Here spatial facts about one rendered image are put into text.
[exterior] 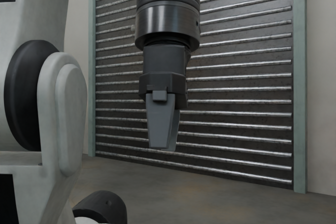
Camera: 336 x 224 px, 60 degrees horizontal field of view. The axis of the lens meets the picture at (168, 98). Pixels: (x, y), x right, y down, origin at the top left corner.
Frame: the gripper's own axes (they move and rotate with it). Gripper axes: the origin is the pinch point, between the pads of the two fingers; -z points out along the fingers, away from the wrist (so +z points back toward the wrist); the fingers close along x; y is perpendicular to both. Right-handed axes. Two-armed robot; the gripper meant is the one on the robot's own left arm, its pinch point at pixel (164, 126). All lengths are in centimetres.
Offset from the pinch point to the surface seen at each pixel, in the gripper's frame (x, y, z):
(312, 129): -162, 80, 16
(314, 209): -139, 69, -30
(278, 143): -171, 60, 7
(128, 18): -219, -61, 126
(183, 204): -139, -3, -31
